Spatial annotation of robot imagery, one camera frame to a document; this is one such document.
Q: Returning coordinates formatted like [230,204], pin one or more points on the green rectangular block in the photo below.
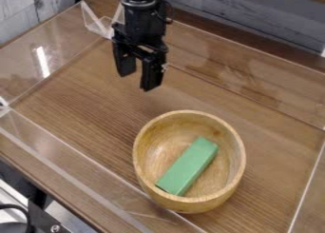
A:
[189,166]

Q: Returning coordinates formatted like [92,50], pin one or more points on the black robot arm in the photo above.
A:
[138,40]

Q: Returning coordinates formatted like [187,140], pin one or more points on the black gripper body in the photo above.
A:
[142,31]

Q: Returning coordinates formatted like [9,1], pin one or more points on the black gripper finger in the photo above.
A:
[124,59]
[152,70]

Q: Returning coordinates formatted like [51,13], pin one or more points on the clear acrylic corner bracket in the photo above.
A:
[100,25]

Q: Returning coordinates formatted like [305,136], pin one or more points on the wooden brown bowl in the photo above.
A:
[160,142]

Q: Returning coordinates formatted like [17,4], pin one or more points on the black table mount bracket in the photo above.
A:
[43,223]

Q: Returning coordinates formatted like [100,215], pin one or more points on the clear acrylic enclosure walls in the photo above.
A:
[72,116]

